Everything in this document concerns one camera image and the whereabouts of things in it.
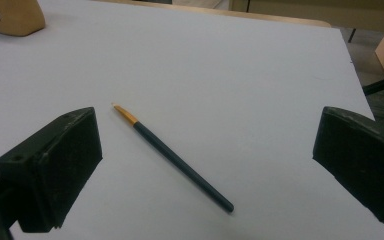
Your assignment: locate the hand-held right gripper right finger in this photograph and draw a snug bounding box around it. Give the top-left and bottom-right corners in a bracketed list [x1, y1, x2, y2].
[312, 105, 384, 230]

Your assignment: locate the wooden table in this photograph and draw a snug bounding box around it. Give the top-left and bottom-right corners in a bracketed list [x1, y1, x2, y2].
[91, 0, 333, 29]

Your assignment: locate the black stand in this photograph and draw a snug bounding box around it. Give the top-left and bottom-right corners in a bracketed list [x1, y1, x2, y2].
[362, 73, 384, 97]

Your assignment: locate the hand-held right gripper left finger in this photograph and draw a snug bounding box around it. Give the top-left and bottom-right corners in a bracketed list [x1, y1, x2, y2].
[0, 106, 103, 234]

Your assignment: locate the wooden pen holder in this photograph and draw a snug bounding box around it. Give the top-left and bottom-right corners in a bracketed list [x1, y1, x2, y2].
[0, 0, 46, 37]

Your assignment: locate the dark green paintbrush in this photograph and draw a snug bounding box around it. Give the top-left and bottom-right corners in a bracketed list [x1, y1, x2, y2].
[111, 102, 235, 214]

